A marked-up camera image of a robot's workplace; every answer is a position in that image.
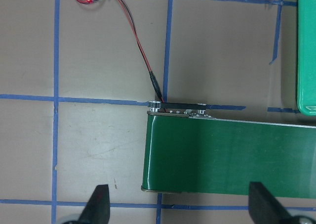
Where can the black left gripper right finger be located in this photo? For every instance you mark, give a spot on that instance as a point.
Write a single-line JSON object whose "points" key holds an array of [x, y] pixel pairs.
{"points": [[263, 208]]}

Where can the green conveyor belt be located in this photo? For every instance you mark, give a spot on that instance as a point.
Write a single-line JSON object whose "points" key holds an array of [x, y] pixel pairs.
{"points": [[202, 154]]}

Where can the green plastic tray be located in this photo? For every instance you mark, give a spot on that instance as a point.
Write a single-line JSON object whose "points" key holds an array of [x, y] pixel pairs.
{"points": [[306, 71]]}

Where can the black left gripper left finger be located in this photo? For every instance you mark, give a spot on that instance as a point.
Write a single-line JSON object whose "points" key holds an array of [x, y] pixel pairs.
{"points": [[97, 209]]}

